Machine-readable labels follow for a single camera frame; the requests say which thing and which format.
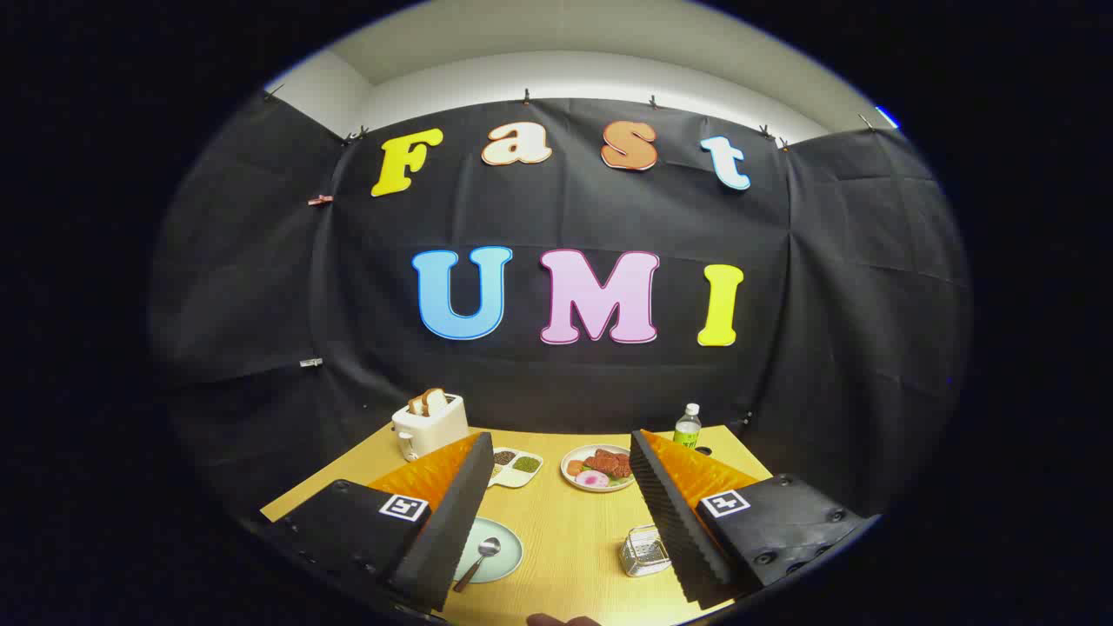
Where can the large bread slice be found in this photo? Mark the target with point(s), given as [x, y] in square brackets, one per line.
[435, 402]

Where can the black backdrop cloth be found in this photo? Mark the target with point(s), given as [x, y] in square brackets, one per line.
[556, 209]

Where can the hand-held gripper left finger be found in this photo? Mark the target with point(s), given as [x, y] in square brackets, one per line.
[452, 522]

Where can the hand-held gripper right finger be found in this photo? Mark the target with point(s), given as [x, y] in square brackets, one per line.
[669, 522]

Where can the white divided dish with beans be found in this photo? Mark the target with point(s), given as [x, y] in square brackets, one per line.
[522, 476]

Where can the white oval food plate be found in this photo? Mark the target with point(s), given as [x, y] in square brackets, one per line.
[567, 455]

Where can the green drink bottle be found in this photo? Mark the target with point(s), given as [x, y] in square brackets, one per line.
[687, 430]

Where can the white toaster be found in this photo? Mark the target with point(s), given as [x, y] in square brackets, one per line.
[435, 428]

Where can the teal round plate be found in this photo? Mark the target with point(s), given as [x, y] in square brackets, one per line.
[506, 565]

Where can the small bread slice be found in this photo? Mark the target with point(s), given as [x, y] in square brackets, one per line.
[416, 405]

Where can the brown meat piece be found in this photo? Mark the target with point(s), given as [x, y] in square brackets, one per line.
[610, 462]

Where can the green lettuce leaf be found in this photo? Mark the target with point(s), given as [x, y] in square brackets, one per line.
[621, 481]

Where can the pink clip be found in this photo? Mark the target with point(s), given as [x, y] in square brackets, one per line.
[320, 200]

